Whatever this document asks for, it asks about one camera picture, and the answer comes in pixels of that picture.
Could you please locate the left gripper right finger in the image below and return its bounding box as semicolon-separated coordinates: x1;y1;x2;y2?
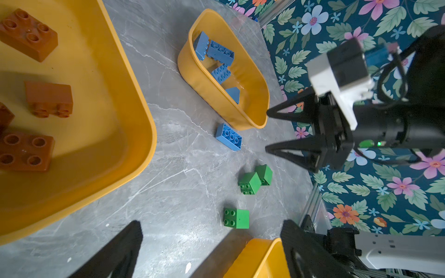
280;220;351;278

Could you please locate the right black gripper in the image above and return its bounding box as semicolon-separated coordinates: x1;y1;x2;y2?
265;87;354;172

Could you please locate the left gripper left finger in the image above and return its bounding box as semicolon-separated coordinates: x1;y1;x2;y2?
71;221;143;278

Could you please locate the green cube brick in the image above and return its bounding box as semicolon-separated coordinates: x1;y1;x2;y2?
238;172;261;195
255;164;273;186

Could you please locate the blue long brick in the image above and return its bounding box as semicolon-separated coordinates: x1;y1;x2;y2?
194;32;210;61
211;64;231;84
206;41;235;67

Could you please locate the orange small brick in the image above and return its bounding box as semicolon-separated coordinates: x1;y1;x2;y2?
1;9;59;63
0;103;15;134

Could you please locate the light blue slope brick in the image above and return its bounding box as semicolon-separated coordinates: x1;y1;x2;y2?
226;87;241;104

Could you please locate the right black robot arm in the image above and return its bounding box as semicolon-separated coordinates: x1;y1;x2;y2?
265;25;445;278

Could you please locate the yellow bin front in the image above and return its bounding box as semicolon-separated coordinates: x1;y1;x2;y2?
224;238;290;278

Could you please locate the yellow bin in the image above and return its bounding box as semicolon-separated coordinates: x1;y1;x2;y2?
224;238;290;278
1;1;156;244
177;9;270;131

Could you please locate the yellow bin back right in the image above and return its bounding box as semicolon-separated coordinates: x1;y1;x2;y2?
177;9;270;131

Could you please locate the yellow bin back left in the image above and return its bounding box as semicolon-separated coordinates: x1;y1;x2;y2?
1;1;156;244

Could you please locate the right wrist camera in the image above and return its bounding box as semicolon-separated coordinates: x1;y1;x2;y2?
307;38;399;130

